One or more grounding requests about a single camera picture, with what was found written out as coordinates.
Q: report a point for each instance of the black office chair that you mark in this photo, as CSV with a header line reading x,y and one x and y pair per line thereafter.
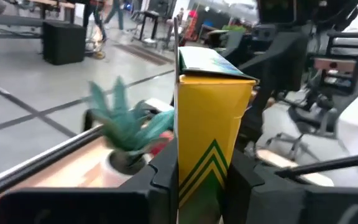
x,y
309,118

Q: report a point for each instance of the yellow green crayon box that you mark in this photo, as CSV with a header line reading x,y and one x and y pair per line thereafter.
x,y
207,118

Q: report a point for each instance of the white plant pot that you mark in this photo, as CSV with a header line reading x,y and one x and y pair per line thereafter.
x,y
110,177

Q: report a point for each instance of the person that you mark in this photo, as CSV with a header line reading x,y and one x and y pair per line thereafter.
x,y
95,15
117,12

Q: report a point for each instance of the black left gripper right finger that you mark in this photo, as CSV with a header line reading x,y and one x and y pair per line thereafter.
x,y
247,199

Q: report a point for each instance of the green artificial succulent plant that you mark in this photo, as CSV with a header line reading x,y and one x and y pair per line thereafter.
x,y
126,130

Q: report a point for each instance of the black metal table frame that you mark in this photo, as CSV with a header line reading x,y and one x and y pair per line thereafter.
x,y
42,158

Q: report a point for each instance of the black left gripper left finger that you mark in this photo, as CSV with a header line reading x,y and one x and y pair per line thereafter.
x,y
163,186

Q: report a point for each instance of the grey workbench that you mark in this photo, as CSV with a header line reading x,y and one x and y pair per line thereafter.
x,y
8,20

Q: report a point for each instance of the black rack with grey trays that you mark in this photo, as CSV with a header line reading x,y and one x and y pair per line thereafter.
x,y
343,62

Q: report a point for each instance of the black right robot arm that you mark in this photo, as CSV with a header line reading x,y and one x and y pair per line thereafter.
x,y
278,59

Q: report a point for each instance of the black floor cabinet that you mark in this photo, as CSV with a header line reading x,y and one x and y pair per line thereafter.
x,y
63,43

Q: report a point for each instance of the black side table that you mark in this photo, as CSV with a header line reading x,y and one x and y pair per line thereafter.
x,y
149,15

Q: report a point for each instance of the small red object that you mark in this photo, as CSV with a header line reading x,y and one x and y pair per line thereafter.
x,y
163,143

